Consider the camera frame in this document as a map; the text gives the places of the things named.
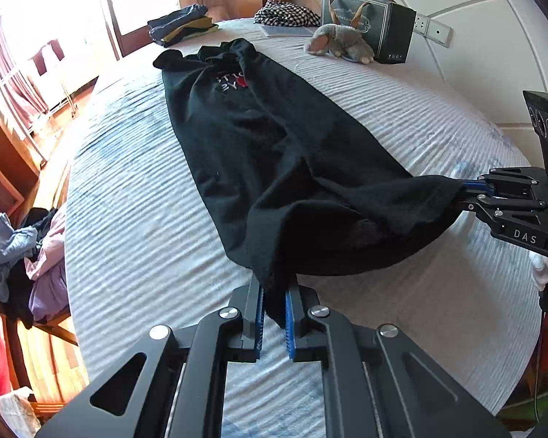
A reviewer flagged black printed t-shirt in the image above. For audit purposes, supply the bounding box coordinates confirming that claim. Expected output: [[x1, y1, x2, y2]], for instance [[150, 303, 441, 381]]
[[154, 39, 462, 324]]

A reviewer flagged pile of clothes on chair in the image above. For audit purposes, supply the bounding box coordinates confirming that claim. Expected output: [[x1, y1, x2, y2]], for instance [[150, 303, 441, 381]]
[[0, 205, 69, 328]]

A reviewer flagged right hand white glove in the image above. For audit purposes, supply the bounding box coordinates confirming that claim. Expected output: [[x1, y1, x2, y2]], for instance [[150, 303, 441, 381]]
[[529, 252, 548, 292]]

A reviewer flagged dark green gift bag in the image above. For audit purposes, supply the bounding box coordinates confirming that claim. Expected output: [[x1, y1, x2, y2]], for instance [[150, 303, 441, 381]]
[[321, 0, 417, 64]]

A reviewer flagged grey plush rabbit toy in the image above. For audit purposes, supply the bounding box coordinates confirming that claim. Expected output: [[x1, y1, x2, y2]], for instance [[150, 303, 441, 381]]
[[304, 24, 375, 64]]

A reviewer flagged white paper booklet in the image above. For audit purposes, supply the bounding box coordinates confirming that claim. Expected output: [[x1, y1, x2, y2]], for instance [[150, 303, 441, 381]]
[[258, 25, 313, 38]]

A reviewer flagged black white checkered cloth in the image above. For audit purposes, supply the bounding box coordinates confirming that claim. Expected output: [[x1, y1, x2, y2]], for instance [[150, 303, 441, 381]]
[[253, 0, 320, 28]]

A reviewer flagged folded mustard yellow garment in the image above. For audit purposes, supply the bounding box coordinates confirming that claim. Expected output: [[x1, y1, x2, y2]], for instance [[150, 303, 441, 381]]
[[161, 17, 218, 46]]

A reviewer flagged folded dark blue garment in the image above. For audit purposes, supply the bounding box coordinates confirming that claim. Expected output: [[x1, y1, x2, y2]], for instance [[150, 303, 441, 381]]
[[147, 3, 208, 46]]

